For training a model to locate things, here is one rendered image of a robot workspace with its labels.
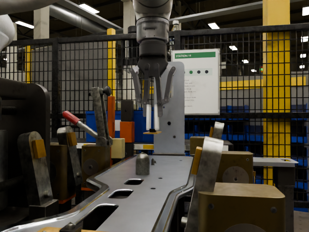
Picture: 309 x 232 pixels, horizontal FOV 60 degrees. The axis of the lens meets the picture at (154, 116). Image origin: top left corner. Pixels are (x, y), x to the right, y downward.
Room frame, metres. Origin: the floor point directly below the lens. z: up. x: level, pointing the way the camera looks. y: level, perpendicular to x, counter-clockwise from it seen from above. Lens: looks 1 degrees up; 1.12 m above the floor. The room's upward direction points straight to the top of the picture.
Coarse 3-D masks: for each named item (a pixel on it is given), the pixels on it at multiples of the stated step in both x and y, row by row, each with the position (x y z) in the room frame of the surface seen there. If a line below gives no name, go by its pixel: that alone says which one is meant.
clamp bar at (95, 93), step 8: (96, 88) 0.75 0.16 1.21; (96, 96) 0.75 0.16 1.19; (96, 104) 0.75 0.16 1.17; (104, 104) 0.78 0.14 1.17; (96, 112) 0.75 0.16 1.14; (104, 112) 0.77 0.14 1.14; (96, 120) 0.75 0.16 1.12; (104, 120) 0.77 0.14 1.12; (104, 128) 0.75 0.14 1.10; (104, 136) 0.74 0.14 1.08
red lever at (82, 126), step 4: (64, 112) 0.77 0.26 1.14; (68, 112) 0.78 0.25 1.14; (64, 116) 0.77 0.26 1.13; (68, 116) 0.77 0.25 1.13; (72, 116) 0.77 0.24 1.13; (68, 120) 0.78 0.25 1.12; (72, 120) 0.77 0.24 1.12; (76, 120) 0.77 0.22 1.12; (80, 120) 0.78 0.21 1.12; (76, 124) 0.77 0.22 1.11; (80, 124) 0.77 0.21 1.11; (84, 124) 0.77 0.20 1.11; (84, 128) 0.76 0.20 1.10; (88, 128) 0.76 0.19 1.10; (88, 132) 0.76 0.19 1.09; (92, 132) 0.76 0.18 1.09; (96, 132) 0.77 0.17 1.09; (92, 136) 0.76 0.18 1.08; (96, 136) 0.76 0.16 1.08
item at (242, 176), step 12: (228, 156) 0.62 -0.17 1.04; (240, 156) 0.61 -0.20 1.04; (252, 156) 0.61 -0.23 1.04; (228, 168) 0.62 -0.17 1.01; (240, 168) 0.61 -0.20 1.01; (252, 168) 0.61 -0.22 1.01; (216, 180) 0.63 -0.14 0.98; (228, 180) 0.62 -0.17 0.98; (240, 180) 0.61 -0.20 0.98; (252, 180) 0.61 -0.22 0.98
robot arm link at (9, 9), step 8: (0, 0) 0.70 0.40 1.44; (8, 0) 0.70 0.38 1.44; (16, 0) 0.70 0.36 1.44; (24, 0) 0.70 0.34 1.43; (32, 0) 0.69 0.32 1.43; (40, 0) 0.68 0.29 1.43; (48, 0) 0.67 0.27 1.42; (56, 0) 0.67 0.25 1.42; (136, 0) 0.62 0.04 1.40; (144, 0) 0.61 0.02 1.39; (152, 0) 0.61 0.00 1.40; (160, 0) 0.62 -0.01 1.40; (0, 8) 0.71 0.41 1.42; (8, 8) 0.71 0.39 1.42; (16, 8) 0.72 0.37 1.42; (24, 8) 0.72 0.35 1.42; (32, 8) 0.72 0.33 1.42; (40, 8) 0.73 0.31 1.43
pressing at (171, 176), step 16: (128, 160) 0.81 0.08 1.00; (160, 160) 0.82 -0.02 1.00; (176, 160) 0.82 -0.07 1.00; (192, 160) 0.82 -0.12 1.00; (96, 176) 0.57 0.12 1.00; (112, 176) 0.59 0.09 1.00; (128, 176) 0.59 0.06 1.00; (144, 176) 0.59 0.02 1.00; (160, 176) 0.59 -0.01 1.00; (176, 176) 0.59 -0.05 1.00; (192, 176) 0.60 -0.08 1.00; (96, 192) 0.44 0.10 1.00; (112, 192) 0.46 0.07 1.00; (144, 192) 0.46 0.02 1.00; (160, 192) 0.46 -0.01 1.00; (176, 192) 0.47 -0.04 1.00; (80, 208) 0.37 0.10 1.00; (96, 208) 0.39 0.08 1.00; (128, 208) 0.38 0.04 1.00; (144, 208) 0.38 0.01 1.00; (160, 208) 0.38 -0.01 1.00; (16, 224) 0.31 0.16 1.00; (32, 224) 0.31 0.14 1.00; (48, 224) 0.32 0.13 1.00; (64, 224) 0.32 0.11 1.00; (112, 224) 0.32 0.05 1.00; (128, 224) 0.32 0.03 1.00; (144, 224) 0.32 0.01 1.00; (160, 224) 0.33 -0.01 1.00
